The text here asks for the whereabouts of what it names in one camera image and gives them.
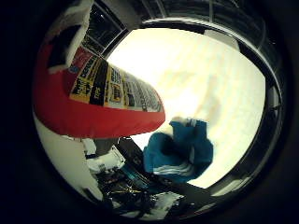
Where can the teal metal bar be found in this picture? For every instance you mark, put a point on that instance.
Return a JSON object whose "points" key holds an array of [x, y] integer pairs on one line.
{"points": [[135, 175]]}

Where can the red spray bottle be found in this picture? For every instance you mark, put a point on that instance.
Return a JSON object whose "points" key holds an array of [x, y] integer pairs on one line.
{"points": [[93, 121]]}

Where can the white block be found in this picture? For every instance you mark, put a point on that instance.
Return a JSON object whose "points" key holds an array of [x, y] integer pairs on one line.
{"points": [[106, 160]]}

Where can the blue cloth with white stripes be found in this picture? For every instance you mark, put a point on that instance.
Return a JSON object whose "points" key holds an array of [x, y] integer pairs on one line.
{"points": [[199, 149]]}

